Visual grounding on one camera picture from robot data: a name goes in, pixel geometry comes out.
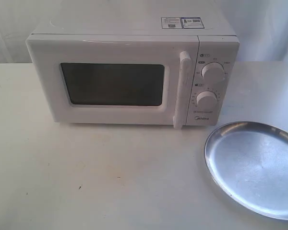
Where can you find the white control knob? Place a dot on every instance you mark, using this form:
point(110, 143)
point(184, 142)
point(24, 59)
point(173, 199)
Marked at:
point(213, 73)
point(206, 100)

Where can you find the upper white control knob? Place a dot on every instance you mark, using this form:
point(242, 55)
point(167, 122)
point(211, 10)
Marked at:
point(213, 73)

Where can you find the round silver metal plate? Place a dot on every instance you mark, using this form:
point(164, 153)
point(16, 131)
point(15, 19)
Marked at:
point(249, 162)

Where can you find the white microwave oven body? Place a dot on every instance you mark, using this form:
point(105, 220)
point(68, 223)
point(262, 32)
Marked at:
point(217, 44)

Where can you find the lower white control knob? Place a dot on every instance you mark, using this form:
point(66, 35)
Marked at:
point(206, 100)

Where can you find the white microwave door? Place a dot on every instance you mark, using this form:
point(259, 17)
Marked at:
point(137, 80)

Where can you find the blue white label sticker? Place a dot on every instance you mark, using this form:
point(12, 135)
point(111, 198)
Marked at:
point(182, 23)

